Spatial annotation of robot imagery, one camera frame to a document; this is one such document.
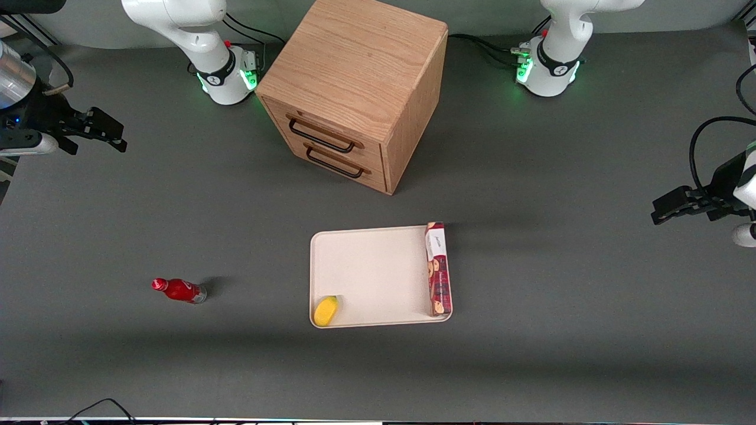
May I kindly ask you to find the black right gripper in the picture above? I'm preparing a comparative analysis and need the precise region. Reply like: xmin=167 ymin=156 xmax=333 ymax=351
xmin=0 ymin=80 xmax=128 ymax=156

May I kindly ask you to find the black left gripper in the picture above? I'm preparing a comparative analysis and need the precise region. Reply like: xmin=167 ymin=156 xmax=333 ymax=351
xmin=651 ymin=151 xmax=752 ymax=226

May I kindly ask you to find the red coke bottle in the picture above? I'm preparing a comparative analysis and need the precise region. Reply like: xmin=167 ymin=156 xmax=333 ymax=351
xmin=151 ymin=278 xmax=208 ymax=305

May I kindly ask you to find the cream plastic tray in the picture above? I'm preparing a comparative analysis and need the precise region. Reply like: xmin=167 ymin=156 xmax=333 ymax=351
xmin=309 ymin=225 xmax=454 ymax=329

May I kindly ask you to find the wooden drawer front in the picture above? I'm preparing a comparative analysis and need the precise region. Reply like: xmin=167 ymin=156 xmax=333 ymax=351
xmin=289 ymin=137 xmax=388 ymax=194
xmin=263 ymin=99 xmax=386 ymax=173

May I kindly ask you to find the red cookie box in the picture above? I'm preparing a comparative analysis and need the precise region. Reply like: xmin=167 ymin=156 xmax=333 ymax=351
xmin=425 ymin=221 xmax=453 ymax=317

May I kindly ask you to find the wooden drawer cabinet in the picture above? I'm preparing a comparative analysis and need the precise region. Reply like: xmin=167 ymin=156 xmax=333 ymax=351
xmin=255 ymin=0 xmax=449 ymax=196

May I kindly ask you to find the yellow toy lemon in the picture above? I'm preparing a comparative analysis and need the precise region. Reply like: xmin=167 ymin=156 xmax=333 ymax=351
xmin=313 ymin=295 xmax=340 ymax=328

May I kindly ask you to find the black looped gripper cable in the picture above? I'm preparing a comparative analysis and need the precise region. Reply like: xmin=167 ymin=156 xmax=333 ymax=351
xmin=689 ymin=116 xmax=756 ymax=198

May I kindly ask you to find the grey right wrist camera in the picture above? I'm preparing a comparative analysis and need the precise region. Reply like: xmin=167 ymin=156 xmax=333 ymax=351
xmin=0 ymin=132 xmax=60 ymax=158

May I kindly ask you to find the black cable at table edge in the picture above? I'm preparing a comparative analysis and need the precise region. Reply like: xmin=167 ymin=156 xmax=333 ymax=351
xmin=735 ymin=63 xmax=756 ymax=116

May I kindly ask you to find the aluminium frame profile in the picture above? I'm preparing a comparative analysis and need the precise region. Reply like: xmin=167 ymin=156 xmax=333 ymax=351
xmin=0 ymin=13 xmax=61 ymax=48

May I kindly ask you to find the black right arm base cable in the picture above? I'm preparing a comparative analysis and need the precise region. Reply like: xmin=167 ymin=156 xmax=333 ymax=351
xmin=222 ymin=12 xmax=288 ymax=45

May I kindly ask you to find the black arm base cable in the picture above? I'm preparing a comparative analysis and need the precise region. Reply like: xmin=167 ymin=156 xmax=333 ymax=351
xmin=447 ymin=33 xmax=524 ymax=67
xmin=222 ymin=12 xmax=288 ymax=45

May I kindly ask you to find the black metal drawer handle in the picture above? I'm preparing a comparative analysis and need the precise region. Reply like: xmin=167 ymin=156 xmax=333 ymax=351
xmin=288 ymin=115 xmax=365 ymax=155
xmin=304 ymin=143 xmax=372 ymax=179

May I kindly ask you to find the black left arm base cable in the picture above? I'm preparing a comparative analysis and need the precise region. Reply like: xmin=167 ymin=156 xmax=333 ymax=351
xmin=447 ymin=33 xmax=524 ymax=67

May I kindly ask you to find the thin black floor cable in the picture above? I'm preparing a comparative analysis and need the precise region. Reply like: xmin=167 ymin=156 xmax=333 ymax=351
xmin=58 ymin=398 xmax=138 ymax=425

